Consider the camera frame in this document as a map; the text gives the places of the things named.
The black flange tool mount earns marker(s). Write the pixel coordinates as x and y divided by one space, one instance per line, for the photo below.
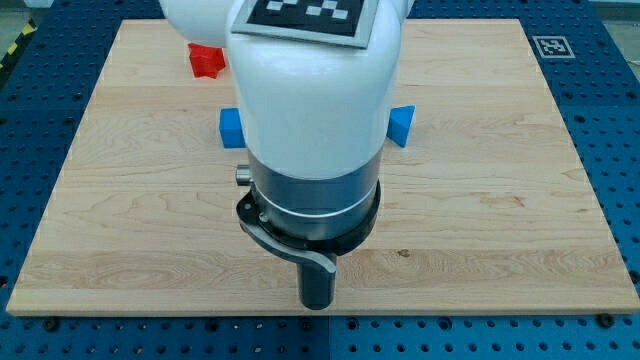
299 250

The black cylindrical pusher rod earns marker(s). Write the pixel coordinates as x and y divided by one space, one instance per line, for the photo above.
316 285

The fiducial marker on arm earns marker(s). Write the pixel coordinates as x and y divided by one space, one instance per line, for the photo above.
338 22

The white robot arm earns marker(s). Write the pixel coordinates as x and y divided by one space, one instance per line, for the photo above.
315 84

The blue triangle block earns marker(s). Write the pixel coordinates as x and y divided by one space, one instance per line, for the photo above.
399 126

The blue cube block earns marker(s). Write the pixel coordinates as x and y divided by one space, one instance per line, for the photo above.
230 129

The light wooden board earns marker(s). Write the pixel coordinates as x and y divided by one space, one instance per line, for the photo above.
486 211

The fiducial marker on table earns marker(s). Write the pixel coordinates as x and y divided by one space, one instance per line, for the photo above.
553 47

